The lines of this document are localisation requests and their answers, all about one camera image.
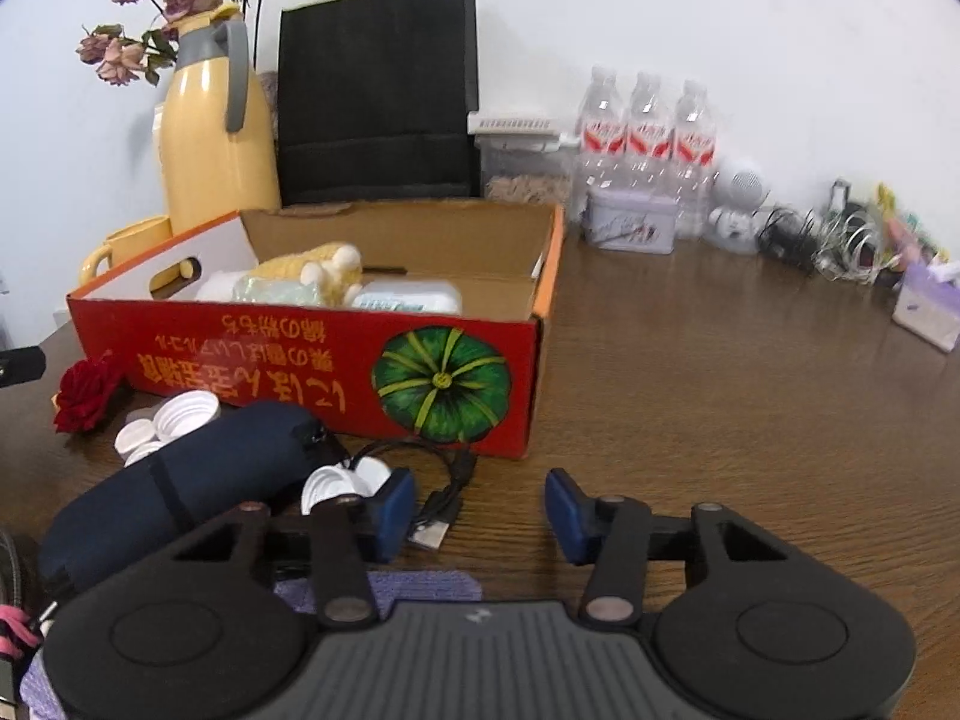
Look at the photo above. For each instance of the white robot speaker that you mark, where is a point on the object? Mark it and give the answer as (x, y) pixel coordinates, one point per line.
(739, 195)

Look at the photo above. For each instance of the purple white tissue pack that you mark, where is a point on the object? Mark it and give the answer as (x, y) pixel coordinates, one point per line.
(926, 304)

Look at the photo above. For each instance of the pale purple tin box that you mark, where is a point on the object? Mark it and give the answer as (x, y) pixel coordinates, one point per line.
(630, 221)

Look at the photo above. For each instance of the pale green tissue pack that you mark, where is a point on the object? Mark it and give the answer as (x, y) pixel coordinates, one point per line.
(277, 291)

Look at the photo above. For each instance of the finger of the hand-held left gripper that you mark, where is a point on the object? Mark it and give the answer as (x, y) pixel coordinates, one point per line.
(21, 366)

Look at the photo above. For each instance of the clear seed container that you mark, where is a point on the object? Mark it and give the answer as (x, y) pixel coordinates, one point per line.
(525, 180)

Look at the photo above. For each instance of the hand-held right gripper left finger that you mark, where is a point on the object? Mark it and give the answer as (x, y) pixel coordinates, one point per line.
(397, 514)

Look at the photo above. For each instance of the plain white bottle cap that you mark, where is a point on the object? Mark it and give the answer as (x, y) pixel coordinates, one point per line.
(328, 486)
(133, 436)
(373, 476)
(144, 454)

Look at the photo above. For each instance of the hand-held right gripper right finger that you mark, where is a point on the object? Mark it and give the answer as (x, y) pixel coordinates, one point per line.
(564, 514)

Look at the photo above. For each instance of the navy blue fabric pouch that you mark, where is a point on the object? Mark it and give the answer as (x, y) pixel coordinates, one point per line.
(187, 465)

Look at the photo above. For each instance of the yellow plush toy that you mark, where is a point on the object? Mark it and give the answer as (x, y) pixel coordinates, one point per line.
(300, 266)

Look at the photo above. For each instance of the wet wipes pack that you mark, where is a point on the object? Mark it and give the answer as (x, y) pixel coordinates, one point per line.
(405, 297)

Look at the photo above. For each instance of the flat white box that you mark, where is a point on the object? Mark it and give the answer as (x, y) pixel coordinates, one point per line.
(514, 122)

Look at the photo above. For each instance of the yellow thermos jug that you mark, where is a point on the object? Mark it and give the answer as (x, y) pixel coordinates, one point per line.
(217, 142)

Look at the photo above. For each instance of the yellow mug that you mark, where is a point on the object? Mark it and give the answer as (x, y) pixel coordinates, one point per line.
(139, 236)

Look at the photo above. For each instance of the red pumpkin print cardboard box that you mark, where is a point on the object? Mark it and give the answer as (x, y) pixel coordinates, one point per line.
(262, 360)

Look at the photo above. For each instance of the purple knitted pouch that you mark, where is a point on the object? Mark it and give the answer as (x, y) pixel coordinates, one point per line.
(420, 591)

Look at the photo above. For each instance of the colourful stationery bundle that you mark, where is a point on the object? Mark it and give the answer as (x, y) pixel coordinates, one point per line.
(907, 229)

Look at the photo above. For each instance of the black paper bag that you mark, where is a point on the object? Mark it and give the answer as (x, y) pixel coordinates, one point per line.
(375, 90)

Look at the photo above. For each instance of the red rose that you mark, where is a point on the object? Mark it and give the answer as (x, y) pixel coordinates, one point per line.
(86, 390)

